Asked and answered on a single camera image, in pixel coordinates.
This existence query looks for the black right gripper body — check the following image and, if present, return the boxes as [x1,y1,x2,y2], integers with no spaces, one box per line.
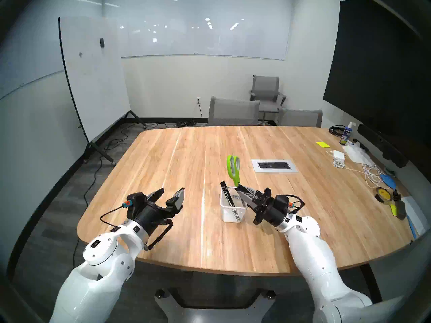
[253,196,290,227]

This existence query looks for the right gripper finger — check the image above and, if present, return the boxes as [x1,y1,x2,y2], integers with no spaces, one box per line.
[235,188,265,213]
[240,185,272,202]

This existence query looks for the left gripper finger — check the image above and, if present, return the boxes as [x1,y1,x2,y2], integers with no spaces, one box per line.
[145,188,165,205]
[165,187,186,214]

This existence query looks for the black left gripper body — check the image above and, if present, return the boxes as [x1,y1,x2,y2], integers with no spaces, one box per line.
[134,204,174,237]

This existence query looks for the white mesh pen holder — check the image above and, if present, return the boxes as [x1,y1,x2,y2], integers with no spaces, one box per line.
[220,188,248,223]

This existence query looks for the black permanent marker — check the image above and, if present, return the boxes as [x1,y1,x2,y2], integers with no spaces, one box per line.
[220,181,235,207]

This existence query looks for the green handled scissors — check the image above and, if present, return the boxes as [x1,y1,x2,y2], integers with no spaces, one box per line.
[226,155,248,207]

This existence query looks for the gray robot base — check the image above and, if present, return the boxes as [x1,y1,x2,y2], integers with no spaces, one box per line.
[154,287,276,323]

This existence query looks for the silver table power outlet panel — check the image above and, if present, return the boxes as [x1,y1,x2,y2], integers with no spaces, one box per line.
[251,159,299,173]

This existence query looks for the gray mesh office chair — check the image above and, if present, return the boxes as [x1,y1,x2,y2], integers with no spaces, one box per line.
[207,96,260,127]
[277,108,323,128]

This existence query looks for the crumpled white tissue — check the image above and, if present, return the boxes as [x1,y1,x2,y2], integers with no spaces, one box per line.
[343,144,375,165]

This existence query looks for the whiteboard cleaner spray bottle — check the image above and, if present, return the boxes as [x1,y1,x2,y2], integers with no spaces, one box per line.
[339,121,356,145]

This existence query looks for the black and yellow tape roll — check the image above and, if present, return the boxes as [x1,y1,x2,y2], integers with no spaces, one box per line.
[375,187,394,204]

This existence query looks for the gray swivel chair with armrests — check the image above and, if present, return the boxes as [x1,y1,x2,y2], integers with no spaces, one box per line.
[248,75,287,124]

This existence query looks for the flat blue plastic object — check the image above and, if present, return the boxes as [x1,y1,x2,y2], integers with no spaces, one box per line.
[380,173,398,189]

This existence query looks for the black table leg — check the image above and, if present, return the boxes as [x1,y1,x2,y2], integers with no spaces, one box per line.
[360,263,383,303]

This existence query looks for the yellow and black block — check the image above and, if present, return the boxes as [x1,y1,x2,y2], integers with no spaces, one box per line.
[390,201,407,220]

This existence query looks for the black video sound bar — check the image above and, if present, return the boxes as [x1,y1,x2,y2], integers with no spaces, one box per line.
[357,123,408,168]

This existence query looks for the rolling whiteboard on black stand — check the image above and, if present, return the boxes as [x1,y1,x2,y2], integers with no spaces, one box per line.
[58,17,147,166]

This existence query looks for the thin blue stick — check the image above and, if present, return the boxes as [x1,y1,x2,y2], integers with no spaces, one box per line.
[406,213,418,239]

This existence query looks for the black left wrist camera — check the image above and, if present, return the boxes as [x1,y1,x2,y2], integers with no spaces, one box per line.
[122,192,147,220]

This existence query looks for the black sleeved left gripper cable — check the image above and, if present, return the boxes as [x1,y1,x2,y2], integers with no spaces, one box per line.
[144,220,174,252]

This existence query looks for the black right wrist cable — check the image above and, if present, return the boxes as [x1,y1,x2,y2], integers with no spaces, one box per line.
[288,194,306,214]

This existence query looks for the thin black left camera cable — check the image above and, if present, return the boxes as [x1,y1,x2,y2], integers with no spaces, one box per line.
[100,206,125,229]

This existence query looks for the long black floor cable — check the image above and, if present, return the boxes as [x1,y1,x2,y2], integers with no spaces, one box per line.
[71,122,169,269]

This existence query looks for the white charger cable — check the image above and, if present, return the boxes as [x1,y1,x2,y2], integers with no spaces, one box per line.
[325,150,391,190]

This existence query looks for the wide wall glass whiteboard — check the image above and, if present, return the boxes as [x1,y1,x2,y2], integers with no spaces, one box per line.
[101,0,293,61]

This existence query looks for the large black wall television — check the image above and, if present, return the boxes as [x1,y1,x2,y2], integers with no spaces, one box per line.
[323,0,431,148]

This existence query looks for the wall whiteboard with handwriting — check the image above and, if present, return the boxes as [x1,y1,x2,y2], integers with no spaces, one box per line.
[0,9,66,101]

